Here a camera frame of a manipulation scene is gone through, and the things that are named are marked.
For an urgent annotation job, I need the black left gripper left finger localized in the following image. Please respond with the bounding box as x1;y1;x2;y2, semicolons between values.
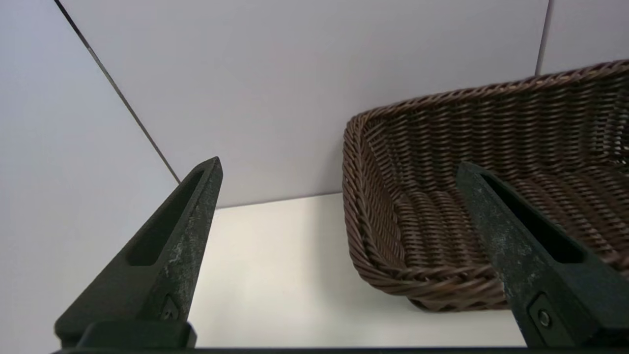
54;156;224;350

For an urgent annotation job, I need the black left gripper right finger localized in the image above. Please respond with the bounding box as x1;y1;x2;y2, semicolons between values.
456;161;629;350

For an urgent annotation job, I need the dark brown wicker basket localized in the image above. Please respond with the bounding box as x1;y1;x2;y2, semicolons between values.
342;59;629;313

